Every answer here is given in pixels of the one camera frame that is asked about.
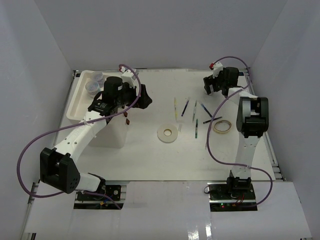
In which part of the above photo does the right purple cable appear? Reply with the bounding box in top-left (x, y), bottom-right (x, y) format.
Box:
top-left (206, 55), bottom-right (273, 206)

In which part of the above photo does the blue pen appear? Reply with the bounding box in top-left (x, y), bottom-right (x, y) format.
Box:
top-left (198, 101), bottom-right (212, 118)

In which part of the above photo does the black pen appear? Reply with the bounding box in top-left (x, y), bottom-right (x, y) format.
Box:
top-left (202, 116), bottom-right (223, 125)

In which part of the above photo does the yellow highlighter pen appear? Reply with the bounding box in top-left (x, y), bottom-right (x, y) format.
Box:
top-left (174, 97), bottom-right (178, 121)

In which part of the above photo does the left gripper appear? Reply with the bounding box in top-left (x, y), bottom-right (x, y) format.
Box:
top-left (115, 81), bottom-right (152, 110)

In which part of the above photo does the grey clear pen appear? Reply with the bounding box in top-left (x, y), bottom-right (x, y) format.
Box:
top-left (205, 124), bottom-right (212, 150)

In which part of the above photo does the light green pen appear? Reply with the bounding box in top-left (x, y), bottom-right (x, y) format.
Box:
top-left (192, 100), bottom-right (198, 123)

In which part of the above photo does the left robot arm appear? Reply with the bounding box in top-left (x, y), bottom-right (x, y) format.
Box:
top-left (40, 76), bottom-right (152, 200)

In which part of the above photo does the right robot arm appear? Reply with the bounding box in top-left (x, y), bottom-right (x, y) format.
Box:
top-left (203, 62), bottom-right (269, 200)

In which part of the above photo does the white wide tape roll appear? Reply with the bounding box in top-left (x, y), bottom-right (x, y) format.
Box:
top-left (157, 123), bottom-right (178, 144)

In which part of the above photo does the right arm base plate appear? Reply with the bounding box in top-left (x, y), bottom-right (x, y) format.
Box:
top-left (203, 183), bottom-right (258, 213)

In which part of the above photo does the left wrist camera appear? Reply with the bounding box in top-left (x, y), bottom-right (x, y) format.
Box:
top-left (119, 66), bottom-right (139, 87)

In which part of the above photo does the dark green pen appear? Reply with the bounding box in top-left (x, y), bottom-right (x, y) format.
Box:
top-left (194, 119), bottom-right (198, 139)

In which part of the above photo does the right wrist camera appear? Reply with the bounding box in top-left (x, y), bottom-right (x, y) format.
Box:
top-left (209, 61), bottom-right (224, 78)

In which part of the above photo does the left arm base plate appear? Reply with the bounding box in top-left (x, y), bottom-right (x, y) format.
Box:
top-left (73, 184), bottom-right (127, 210)

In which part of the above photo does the purple pen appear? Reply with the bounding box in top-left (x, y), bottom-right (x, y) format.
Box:
top-left (180, 96), bottom-right (191, 117)

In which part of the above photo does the beige thin tape roll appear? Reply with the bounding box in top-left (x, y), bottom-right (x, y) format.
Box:
top-left (212, 120), bottom-right (232, 134)

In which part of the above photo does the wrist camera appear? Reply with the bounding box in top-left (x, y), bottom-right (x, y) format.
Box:
top-left (209, 61), bottom-right (224, 78)
top-left (119, 66), bottom-right (139, 87)

